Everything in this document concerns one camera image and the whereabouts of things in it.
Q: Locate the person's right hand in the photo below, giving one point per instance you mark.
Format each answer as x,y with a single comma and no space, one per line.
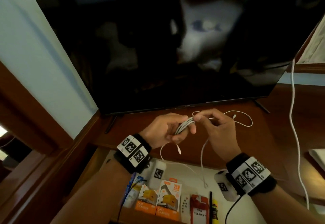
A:
223,137

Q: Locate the person's left hand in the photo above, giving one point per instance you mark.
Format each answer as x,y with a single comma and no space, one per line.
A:
158,130

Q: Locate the person's right thumb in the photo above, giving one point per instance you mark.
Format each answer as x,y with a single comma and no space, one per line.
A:
204,124

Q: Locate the person's left thumb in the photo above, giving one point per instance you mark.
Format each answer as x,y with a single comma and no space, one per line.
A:
176,118

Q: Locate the person's right forearm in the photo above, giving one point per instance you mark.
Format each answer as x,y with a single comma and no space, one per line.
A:
284,207

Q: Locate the person's left forearm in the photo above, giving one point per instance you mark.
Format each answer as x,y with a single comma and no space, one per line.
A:
101,196

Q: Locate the black wristband with marker tags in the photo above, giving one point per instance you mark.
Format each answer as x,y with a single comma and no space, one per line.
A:
250,174
132,150

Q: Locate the black flat screen television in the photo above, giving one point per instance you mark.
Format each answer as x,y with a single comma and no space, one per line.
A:
157,41

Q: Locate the black pen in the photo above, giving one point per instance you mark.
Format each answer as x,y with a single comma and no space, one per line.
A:
210,206

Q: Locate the orange charger box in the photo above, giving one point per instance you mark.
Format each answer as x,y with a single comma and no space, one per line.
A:
146,199
167,201

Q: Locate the small white remote control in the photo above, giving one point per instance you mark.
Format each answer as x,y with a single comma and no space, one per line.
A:
185,207

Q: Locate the red card holder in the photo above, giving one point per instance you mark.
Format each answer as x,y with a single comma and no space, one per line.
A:
199,210

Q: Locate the yellow glue tube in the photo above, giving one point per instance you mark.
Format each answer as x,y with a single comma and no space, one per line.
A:
215,210

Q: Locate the blue and white packet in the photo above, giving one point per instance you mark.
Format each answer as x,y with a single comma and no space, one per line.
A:
130,193

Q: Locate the white flat object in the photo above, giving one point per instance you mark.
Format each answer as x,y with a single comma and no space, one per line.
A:
318,158

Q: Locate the white curtain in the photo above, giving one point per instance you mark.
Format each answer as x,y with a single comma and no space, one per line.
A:
314,46

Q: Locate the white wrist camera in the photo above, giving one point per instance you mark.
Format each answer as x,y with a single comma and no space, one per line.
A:
158,174
224,187

